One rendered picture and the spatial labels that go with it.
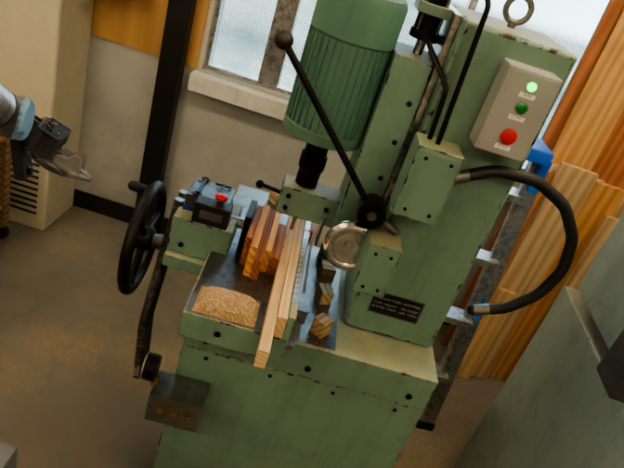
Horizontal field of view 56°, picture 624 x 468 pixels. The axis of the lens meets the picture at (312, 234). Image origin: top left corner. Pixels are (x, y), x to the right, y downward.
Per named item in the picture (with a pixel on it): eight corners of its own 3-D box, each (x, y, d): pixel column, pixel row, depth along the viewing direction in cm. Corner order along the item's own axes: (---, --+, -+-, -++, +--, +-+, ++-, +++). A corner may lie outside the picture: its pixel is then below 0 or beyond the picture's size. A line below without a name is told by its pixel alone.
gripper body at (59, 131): (60, 142, 131) (10, 110, 129) (45, 170, 135) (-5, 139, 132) (74, 131, 138) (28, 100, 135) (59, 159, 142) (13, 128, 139)
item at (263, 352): (287, 222, 154) (291, 209, 152) (294, 224, 154) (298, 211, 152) (253, 366, 105) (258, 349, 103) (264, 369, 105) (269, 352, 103)
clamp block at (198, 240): (182, 220, 146) (189, 188, 141) (235, 235, 147) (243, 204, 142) (165, 250, 133) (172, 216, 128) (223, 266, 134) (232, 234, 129)
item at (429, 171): (389, 196, 123) (416, 130, 116) (430, 209, 124) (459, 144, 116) (391, 214, 116) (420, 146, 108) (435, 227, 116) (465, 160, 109)
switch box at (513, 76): (468, 136, 116) (503, 57, 108) (515, 150, 116) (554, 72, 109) (473, 147, 110) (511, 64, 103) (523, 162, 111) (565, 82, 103)
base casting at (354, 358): (222, 245, 171) (228, 218, 166) (409, 299, 175) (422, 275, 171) (181, 345, 132) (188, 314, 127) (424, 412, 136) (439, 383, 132)
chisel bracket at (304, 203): (276, 203, 142) (285, 173, 138) (331, 220, 143) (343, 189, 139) (272, 217, 135) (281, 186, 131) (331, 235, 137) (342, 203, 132)
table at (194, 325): (201, 191, 167) (206, 173, 164) (305, 222, 169) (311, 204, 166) (128, 322, 114) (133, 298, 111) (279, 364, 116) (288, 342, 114)
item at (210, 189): (191, 191, 140) (196, 171, 138) (237, 205, 141) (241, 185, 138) (176, 216, 129) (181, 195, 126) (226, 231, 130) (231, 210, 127)
